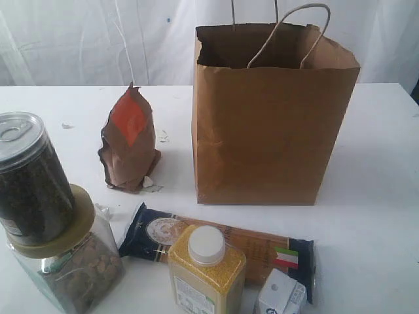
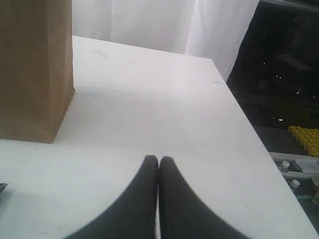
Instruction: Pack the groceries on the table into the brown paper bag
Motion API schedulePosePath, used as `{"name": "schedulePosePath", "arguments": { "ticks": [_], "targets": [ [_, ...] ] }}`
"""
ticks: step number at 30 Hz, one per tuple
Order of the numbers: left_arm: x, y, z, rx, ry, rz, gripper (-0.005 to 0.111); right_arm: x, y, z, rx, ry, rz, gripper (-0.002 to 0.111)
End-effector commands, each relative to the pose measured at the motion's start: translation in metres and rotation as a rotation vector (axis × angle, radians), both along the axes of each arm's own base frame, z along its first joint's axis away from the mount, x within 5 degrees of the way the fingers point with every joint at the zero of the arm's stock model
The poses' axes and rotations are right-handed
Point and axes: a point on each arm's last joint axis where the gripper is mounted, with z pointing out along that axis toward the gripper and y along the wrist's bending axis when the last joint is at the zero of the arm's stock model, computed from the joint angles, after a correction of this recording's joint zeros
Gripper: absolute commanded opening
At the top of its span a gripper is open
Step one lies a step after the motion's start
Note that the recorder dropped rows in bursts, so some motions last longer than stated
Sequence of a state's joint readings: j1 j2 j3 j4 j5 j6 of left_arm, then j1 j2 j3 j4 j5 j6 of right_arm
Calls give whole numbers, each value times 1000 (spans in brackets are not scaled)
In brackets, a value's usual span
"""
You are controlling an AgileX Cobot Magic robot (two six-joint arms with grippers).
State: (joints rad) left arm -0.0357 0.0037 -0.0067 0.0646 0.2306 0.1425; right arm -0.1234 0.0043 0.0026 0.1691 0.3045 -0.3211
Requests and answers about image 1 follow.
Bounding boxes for large brown paper bag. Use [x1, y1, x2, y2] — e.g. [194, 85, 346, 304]
[192, 19, 360, 205]

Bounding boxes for yellow grain bottle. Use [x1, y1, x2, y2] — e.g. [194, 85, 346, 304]
[168, 225, 246, 313]

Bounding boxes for small white carton box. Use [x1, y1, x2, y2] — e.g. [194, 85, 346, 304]
[253, 269, 307, 314]

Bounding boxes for clear can with metal lid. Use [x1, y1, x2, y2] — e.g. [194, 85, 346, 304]
[1, 112, 75, 245]

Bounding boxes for small brown orange-label pouch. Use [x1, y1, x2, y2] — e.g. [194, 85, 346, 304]
[98, 84, 161, 193]

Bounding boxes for spaghetti packet, dark blue ends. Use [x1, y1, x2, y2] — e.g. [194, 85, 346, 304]
[118, 203, 316, 304]

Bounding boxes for square jar with gold lid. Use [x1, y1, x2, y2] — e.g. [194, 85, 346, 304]
[7, 184, 124, 313]

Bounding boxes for white backdrop curtain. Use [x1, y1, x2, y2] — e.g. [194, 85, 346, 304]
[1, 1, 418, 92]

